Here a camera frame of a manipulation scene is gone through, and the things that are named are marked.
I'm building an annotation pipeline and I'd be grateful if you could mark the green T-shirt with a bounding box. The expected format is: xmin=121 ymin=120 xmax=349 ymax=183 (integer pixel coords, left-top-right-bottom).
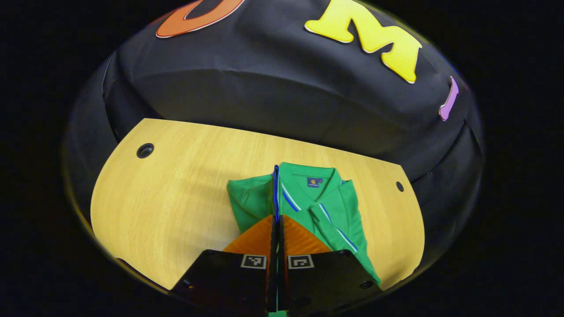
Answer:
xmin=227 ymin=162 xmax=382 ymax=287

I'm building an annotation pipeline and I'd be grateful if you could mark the black backdrop cloth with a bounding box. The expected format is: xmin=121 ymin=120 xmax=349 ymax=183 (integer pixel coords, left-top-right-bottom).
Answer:
xmin=66 ymin=0 xmax=485 ymax=276

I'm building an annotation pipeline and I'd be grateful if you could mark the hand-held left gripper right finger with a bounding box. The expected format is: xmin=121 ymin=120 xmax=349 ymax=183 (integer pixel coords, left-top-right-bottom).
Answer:
xmin=279 ymin=214 xmax=383 ymax=317

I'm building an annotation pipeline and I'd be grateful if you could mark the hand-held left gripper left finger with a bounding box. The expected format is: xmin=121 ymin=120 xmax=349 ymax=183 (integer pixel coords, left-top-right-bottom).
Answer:
xmin=170 ymin=214 xmax=279 ymax=317

